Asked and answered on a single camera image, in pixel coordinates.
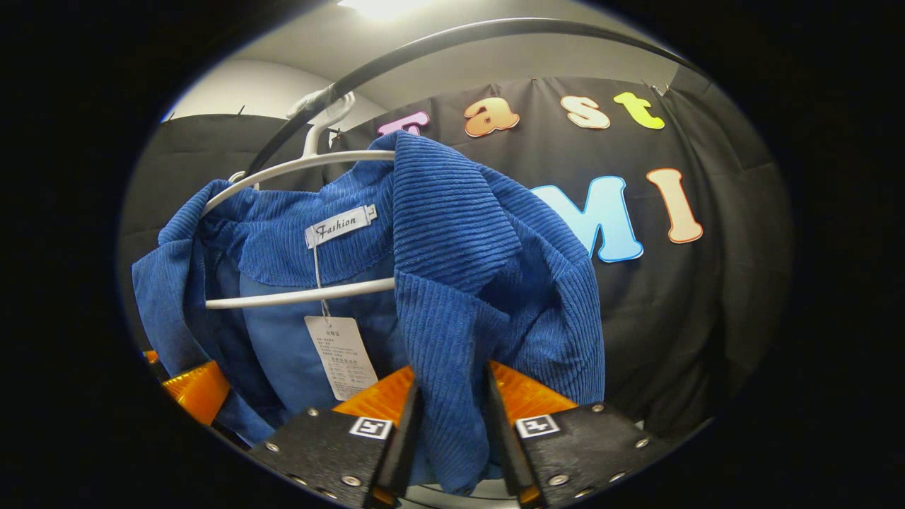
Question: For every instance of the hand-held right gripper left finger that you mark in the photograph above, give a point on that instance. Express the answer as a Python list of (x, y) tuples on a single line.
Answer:
[(406, 452)]

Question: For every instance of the black metal clothes rack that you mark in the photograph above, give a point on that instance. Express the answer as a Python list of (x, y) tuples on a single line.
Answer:
[(509, 22)]

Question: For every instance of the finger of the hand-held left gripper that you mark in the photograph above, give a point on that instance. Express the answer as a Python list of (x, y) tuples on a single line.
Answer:
[(199, 392), (153, 358)]

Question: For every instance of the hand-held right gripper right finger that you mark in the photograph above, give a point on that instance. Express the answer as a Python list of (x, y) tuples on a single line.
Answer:
[(498, 452)]

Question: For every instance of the black backdrop cloth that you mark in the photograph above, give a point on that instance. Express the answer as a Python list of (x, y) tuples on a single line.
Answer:
[(672, 318)]

